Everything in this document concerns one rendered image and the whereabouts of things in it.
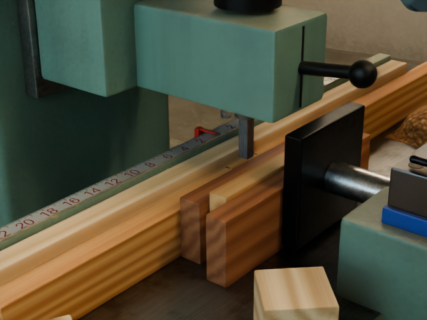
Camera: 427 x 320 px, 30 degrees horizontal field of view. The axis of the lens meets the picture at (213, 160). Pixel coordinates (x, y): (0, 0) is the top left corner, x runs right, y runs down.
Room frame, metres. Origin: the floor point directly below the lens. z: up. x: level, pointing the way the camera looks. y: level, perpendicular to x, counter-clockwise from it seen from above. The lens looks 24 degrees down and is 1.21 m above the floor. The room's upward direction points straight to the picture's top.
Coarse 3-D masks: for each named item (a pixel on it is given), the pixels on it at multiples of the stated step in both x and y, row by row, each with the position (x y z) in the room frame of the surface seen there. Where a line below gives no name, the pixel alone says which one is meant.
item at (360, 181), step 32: (320, 128) 0.53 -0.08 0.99; (352, 128) 0.57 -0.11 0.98; (288, 160) 0.52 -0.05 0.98; (320, 160) 0.53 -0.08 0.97; (352, 160) 0.57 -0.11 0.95; (288, 192) 0.52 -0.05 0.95; (320, 192) 0.53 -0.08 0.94; (352, 192) 0.52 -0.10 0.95; (288, 224) 0.52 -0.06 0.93; (320, 224) 0.53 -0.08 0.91
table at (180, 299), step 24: (384, 144) 0.72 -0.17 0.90; (408, 144) 0.72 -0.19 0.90; (384, 168) 0.67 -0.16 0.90; (312, 240) 0.54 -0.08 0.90; (336, 240) 0.53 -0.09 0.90; (168, 264) 0.50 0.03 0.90; (192, 264) 0.50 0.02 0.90; (264, 264) 0.50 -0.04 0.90; (288, 264) 0.50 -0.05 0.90; (312, 264) 0.50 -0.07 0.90; (336, 264) 0.50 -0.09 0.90; (144, 288) 0.47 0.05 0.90; (168, 288) 0.47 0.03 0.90; (192, 288) 0.47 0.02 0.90; (216, 288) 0.47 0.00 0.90; (240, 288) 0.47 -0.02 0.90; (336, 288) 0.47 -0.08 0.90; (96, 312) 0.44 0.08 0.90; (120, 312) 0.44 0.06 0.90; (144, 312) 0.44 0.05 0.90; (168, 312) 0.44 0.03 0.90; (192, 312) 0.44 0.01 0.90; (216, 312) 0.44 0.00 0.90; (240, 312) 0.44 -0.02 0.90; (360, 312) 0.44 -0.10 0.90
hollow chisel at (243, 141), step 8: (240, 120) 0.59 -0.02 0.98; (248, 120) 0.59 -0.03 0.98; (240, 128) 0.59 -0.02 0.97; (248, 128) 0.59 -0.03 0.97; (240, 136) 0.59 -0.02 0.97; (248, 136) 0.59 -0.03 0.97; (240, 144) 0.59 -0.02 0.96; (248, 144) 0.59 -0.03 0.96; (240, 152) 0.59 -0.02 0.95; (248, 152) 0.59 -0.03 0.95
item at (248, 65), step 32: (160, 0) 0.63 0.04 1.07; (192, 0) 0.63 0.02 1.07; (160, 32) 0.60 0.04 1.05; (192, 32) 0.58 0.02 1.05; (224, 32) 0.56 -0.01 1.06; (256, 32) 0.54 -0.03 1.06; (288, 32) 0.54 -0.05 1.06; (320, 32) 0.58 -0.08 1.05; (160, 64) 0.60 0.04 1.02; (192, 64) 0.58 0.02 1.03; (224, 64) 0.56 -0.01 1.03; (256, 64) 0.54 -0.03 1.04; (288, 64) 0.55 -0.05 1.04; (192, 96) 0.58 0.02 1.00; (224, 96) 0.56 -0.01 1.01; (256, 96) 0.54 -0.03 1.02; (288, 96) 0.55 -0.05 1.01; (320, 96) 0.58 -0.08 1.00
